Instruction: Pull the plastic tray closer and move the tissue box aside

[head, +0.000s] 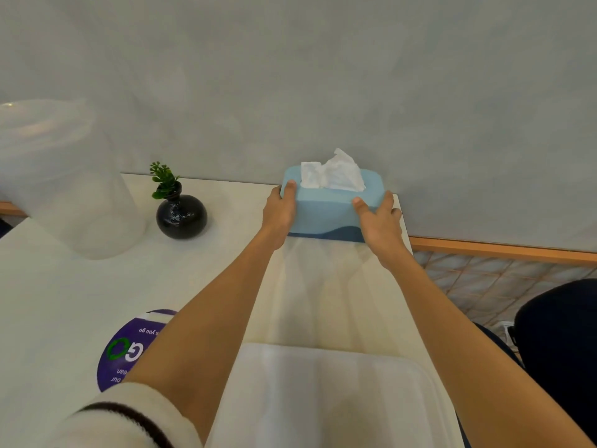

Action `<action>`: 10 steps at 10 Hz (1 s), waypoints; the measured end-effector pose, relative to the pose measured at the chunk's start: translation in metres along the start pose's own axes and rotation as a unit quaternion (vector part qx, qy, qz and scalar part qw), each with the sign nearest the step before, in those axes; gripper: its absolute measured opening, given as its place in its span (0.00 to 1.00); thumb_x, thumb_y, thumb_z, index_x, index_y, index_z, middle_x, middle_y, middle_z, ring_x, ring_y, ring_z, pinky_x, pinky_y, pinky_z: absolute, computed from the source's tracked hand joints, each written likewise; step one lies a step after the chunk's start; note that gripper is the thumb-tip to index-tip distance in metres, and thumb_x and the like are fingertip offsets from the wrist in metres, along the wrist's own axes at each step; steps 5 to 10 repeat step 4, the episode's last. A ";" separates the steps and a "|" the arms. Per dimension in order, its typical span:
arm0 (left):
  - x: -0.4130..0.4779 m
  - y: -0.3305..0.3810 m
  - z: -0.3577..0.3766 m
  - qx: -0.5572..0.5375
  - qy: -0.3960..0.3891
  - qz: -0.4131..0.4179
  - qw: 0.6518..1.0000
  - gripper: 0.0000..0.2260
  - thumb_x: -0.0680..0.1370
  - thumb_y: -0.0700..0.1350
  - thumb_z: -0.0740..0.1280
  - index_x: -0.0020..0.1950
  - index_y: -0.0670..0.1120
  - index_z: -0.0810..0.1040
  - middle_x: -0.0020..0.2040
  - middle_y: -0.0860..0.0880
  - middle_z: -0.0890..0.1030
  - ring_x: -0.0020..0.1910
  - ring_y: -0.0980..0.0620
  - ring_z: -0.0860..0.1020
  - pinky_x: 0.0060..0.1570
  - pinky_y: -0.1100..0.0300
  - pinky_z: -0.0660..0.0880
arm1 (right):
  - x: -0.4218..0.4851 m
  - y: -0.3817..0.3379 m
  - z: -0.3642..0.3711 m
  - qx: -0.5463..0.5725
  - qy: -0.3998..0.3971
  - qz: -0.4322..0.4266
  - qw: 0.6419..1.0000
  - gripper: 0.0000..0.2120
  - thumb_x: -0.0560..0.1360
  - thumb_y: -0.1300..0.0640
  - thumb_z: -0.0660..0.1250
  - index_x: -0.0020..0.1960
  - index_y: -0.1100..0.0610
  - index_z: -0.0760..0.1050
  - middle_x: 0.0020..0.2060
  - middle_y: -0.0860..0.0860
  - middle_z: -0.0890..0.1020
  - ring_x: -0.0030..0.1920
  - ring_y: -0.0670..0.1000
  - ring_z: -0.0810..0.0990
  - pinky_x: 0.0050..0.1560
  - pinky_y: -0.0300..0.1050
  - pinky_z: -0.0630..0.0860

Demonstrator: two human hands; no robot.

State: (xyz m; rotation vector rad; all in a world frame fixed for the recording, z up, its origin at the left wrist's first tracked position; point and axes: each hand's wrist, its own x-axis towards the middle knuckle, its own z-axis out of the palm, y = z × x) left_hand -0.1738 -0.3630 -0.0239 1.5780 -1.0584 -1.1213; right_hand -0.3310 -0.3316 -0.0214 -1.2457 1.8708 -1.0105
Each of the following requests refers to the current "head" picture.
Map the person's left hand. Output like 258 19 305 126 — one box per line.
260 180 298 250

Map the person's right hand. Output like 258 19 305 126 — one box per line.
352 191 414 271

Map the blue tissue box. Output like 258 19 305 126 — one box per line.
280 165 387 243

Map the person's right forearm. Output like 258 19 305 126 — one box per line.
379 249 594 448

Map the person's left forearm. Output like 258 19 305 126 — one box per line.
123 230 281 445

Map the white tissue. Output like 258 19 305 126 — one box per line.
300 148 367 193

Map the round black vase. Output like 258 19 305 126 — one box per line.
156 182 209 240

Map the small green plant sprig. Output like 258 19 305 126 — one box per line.
149 161 182 200

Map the translucent plastic bin lid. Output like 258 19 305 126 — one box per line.
205 342 463 448

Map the large clear plastic container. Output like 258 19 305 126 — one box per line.
0 98 148 261

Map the round purple sticker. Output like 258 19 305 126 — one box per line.
96 309 178 393

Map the black chair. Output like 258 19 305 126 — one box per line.
507 278 597 445

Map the white sleeve with dark stripe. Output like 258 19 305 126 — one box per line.
46 382 204 448

